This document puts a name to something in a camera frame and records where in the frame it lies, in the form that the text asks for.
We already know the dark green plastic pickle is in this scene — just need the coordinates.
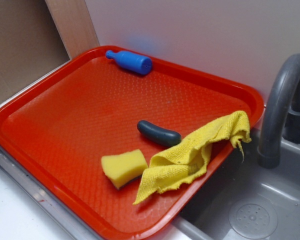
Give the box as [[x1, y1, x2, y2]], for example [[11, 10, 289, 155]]
[[137, 120, 182, 147]]

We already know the blue plastic bottle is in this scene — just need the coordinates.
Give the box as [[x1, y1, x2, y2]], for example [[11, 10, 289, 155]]
[[105, 50, 153, 75]]

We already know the yellow cloth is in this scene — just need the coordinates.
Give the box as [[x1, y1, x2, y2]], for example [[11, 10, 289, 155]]
[[134, 110, 251, 205]]

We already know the yellow sponge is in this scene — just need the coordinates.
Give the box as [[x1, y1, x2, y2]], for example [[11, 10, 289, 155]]
[[101, 149, 148, 189]]

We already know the red plastic tray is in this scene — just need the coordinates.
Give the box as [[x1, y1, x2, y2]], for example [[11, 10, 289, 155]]
[[0, 46, 264, 240]]

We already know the grey plastic sink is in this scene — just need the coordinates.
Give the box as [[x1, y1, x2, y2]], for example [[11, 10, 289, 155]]
[[173, 130, 300, 240]]

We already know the wooden board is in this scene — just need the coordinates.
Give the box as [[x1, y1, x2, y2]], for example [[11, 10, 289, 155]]
[[45, 0, 100, 59]]

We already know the grey plastic faucet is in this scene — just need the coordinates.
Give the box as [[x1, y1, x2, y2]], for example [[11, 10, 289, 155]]
[[258, 53, 300, 169]]

